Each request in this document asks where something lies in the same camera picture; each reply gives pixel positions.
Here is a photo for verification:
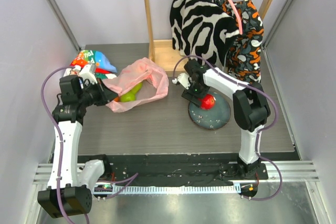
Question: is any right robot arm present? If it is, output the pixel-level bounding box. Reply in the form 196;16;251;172
173;59;270;179

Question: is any colourful cartoon cloth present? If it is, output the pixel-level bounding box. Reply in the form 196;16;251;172
64;50;117;79

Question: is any zebra pattern garment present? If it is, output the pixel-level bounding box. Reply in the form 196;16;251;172
170;0;239;65

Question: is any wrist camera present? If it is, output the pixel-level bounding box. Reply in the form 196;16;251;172
78;63;98;88
172;73;191;90

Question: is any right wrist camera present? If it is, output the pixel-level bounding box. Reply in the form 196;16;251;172
172;73;191;90

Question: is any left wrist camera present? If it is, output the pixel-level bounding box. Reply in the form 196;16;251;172
78;63;98;88

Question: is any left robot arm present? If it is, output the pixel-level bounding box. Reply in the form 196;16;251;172
37;75;117;218

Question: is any pink plastic bag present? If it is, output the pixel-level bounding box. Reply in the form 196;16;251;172
103;58;169;113

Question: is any green fake pear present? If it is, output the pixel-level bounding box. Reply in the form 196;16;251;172
120;82;143;102

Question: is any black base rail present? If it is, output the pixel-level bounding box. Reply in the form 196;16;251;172
76;153;269;186

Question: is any red fake apple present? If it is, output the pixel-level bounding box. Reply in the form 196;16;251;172
200;93;216;110

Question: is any purple cable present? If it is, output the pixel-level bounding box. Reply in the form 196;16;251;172
172;55;283;201
41;66;91;224

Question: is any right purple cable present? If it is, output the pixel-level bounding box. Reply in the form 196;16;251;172
172;55;283;201

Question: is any white cable duct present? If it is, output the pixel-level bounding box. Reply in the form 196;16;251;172
94;184;241;197

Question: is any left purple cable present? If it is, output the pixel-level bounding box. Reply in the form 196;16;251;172
41;66;91;224

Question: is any blue ceramic plate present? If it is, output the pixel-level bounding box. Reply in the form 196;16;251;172
188;92;231;130

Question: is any orange grey patterned garment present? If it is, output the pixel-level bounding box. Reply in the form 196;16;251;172
221;0;264;83

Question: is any wooden clothes rack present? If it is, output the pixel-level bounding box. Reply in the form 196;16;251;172
144;0;273;77

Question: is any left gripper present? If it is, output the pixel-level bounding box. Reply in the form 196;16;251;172
78;78;118;108

